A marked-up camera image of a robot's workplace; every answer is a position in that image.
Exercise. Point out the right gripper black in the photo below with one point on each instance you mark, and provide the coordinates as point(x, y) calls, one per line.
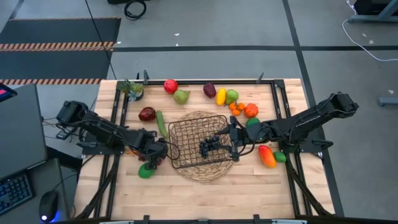
point(238, 138)

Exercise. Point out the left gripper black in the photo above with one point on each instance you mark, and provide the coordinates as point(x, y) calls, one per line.
point(154, 147)

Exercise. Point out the bright green round fruit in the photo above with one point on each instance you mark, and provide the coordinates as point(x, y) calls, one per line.
point(143, 173)

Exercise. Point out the red grape bunch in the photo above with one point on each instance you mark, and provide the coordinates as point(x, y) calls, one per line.
point(141, 158)

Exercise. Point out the black grape bunch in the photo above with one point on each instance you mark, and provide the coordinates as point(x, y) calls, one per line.
point(209, 146)

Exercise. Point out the orange mandarin cluster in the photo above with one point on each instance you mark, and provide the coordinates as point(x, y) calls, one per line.
point(236, 109)

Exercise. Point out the green lime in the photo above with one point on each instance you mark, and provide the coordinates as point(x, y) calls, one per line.
point(252, 121)
point(280, 156)

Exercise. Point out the green apple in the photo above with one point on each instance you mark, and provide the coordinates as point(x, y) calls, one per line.
point(231, 96)

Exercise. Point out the red-orange mango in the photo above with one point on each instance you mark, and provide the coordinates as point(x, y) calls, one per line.
point(267, 156)

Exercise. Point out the dark red faceted fruit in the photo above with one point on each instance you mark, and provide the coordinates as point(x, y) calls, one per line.
point(210, 90)

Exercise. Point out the green pear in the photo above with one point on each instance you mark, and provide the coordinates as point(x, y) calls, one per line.
point(181, 97)

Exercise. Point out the red pomegranate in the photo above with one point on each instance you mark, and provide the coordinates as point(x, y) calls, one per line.
point(170, 86)

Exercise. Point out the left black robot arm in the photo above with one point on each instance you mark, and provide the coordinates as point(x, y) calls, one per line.
point(102, 129)

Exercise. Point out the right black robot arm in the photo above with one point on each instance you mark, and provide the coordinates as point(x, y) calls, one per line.
point(304, 123)

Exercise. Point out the red-orange round fruit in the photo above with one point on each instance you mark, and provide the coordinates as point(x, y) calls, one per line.
point(251, 110)

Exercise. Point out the green cucumber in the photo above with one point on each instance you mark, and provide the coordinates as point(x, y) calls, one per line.
point(161, 124)

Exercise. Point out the round woven placemat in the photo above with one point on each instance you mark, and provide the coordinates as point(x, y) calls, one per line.
point(202, 175)

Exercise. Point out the dark red apple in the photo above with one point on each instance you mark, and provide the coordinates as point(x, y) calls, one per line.
point(147, 114)

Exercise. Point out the black computer mouse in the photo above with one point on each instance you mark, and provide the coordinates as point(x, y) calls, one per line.
point(48, 205)

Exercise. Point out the dark grey desk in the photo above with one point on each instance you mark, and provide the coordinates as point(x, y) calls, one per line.
point(21, 130)

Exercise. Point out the black keyboard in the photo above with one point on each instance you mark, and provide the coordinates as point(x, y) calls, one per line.
point(14, 193)

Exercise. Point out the black hazard-striped floor mat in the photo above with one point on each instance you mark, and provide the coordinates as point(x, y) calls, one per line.
point(46, 62)

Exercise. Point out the black monitor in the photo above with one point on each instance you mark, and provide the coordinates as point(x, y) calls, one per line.
point(4, 92)

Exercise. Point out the grey desk foot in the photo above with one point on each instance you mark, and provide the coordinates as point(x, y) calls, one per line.
point(388, 101)

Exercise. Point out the grey desk leg frame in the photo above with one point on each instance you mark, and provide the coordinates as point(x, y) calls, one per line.
point(373, 19)

